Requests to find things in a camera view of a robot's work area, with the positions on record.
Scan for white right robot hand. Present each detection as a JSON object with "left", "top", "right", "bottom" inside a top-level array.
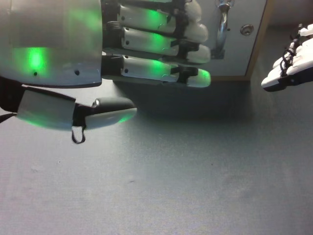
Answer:
[{"left": 261, "top": 23, "right": 313, "bottom": 93}]

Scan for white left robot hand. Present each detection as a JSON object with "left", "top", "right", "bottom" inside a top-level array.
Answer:
[{"left": 0, "top": 0, "right": 211, "bottom": 132}]

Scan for white cabinet door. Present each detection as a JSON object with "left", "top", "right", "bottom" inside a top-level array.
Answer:
[{"left": 200, "top": 0, "right": 268, "bottom": 77}]

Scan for chrome door handle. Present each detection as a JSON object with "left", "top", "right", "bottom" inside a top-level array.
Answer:
[{"left": 211, "top": 0, "right": 233, "bottom": 59}]

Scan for metal door lock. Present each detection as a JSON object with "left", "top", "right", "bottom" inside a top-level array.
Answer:
[{"left": 240, "top": 23, "right": 254, "bottom": 36}]

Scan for grey table cloth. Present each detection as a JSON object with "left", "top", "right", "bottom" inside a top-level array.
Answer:
[{"left": 0, "top": 22, "right": 313, "bottom": 235}]

